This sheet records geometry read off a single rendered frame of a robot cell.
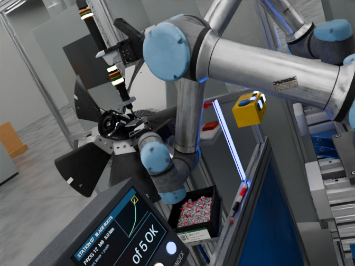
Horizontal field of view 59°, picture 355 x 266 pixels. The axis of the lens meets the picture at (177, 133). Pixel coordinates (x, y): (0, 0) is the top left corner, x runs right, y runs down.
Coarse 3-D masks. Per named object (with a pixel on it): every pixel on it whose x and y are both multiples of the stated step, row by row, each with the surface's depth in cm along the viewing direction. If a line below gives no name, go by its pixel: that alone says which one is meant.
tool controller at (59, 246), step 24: (120, 192) 54; (96, 216) 49; (120, 216) 52; (144, 216) 56; (72, 240) 45; (96, 240) 47; (120, 240) 50; (144, 240) 54; (168, 240) 58; (48, 264) 42; (72, 264) 43; (96, 264) 45; (144, 264) 52; (168, 264) 55
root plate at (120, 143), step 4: (120, 140) 128; (124, 140) 128; (128, 140) 129; (116, 144) 126; (120, 144) 127; (124, 144) 127; (128, 144) 128; (132, 144) 128; (116, 148) 125; (120, 148) 126; (124, 148) 126; (128, 148) 127; (132, 148) 127; (116, 152) 125; (120, 152) 125; (124, 152) 126; (128, 152) 126
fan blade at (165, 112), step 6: (168, 108) 124; (174, 108) 120; (150, 114) 126; (156, 114) 122; (162, 114) 119; (168, 114) 116; (174, 114) 115; (138, 120) 121; (150, 120) 118; (156, 120) 116; (162, 120) 114; (156, 126) 113
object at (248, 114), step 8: (240, 96) 143; (248, 96) 138; (256, 96) 134; (248, 104) 128; (256, 104) 128; (264, 104) 138; (240, 112) 130; (248, 112) 128; (256, 112) 127; (264, 112) 136; (240, 120) 131; (248, 120) 130; (256, 120) 129
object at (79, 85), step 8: (80, 80) 142; (80, 88) 143; (80, 96) 145; (88, 96) 139; (80, 104) 148; (88, 104) 141; (96, 104) 135; (80, 112) 151; (88, 112) 146; (96, 112) 139; (96, 120) 144
